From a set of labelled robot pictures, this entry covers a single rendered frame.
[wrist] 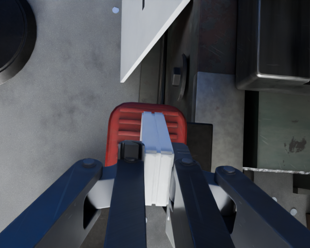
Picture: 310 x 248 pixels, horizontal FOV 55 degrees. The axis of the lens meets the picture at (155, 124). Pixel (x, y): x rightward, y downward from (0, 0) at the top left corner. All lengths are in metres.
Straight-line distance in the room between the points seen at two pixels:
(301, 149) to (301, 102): 0.06
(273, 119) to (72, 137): 0.73
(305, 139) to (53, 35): 0.88
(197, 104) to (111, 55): 0.71
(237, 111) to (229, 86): 0.03
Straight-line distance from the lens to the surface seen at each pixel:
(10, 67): 1.06
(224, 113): 0.36
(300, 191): 1.11
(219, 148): 0.35
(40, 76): 1.06
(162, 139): 0.16
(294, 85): 0.35
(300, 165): 0.39
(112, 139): 0.22
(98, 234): 1.01
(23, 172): 1.04
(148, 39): 0.69
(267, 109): 0.38
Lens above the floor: 0.98
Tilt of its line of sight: 82 degrees down
